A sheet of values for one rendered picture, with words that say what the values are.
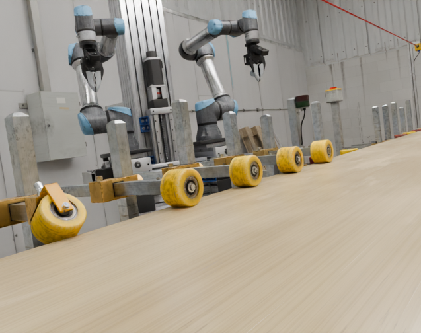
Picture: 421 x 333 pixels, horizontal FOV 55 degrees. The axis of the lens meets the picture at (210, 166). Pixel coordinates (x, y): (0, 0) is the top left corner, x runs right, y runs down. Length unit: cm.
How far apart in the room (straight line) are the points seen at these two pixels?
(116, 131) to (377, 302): 81
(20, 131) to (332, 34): 932
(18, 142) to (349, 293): 71
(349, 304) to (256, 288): 8
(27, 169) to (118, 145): 24
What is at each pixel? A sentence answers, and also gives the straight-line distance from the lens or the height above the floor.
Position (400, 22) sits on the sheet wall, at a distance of 968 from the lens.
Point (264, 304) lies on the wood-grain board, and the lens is 33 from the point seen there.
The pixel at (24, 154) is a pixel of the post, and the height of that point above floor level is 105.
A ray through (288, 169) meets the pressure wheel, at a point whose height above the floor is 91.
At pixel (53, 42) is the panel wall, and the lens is 431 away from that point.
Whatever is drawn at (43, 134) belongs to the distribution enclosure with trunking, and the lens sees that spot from 378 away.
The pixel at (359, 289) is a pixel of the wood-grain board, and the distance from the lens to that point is 35.
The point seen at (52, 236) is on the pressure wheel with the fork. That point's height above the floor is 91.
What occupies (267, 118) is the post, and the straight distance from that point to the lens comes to 161.
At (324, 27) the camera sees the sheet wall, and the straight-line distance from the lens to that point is 1003.
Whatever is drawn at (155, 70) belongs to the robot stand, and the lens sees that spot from 231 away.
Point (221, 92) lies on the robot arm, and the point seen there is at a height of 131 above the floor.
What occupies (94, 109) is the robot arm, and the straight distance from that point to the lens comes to 213.
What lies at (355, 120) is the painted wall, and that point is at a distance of 967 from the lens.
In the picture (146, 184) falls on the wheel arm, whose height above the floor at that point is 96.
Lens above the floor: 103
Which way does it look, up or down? 4 degrees down
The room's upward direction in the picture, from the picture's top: 8 degrees counter-clockwise
